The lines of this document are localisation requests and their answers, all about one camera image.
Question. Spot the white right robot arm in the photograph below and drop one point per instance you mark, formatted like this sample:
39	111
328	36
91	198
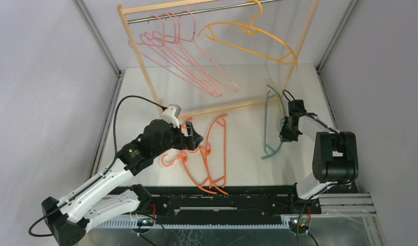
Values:
334	161

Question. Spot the orange plastic hanger right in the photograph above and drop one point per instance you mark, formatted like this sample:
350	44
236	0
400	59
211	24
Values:
214	130

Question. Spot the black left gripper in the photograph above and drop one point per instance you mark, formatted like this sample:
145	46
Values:
190	142

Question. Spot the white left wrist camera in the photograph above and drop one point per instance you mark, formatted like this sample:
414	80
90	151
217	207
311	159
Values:
171	114

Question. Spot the aluminium frame post left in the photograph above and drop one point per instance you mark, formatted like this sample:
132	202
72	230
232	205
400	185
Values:
112	83

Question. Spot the orange plastic hanger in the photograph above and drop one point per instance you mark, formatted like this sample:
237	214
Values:
208	185
214	130

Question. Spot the wooden clothes rack frame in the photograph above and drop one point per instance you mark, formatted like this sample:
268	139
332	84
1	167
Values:
123	12

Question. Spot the teal plastic hanger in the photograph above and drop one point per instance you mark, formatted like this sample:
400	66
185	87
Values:
271	93

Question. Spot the metal cable tray base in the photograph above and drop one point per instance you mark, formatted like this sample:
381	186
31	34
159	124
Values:
346	220

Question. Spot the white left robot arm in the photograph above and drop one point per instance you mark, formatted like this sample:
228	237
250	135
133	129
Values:
71	217

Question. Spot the aluminium frame post right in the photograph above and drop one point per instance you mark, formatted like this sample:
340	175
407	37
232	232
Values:
326	67

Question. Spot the orange plastic hanger left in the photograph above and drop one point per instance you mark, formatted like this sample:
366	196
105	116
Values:
208	185

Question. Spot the aluminium frame post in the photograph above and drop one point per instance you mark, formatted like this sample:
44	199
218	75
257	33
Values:
112	83
326	67

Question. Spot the metal rack rod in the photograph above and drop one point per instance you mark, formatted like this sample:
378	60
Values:
212	9

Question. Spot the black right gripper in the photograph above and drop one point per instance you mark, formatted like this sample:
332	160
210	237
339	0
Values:
292	124

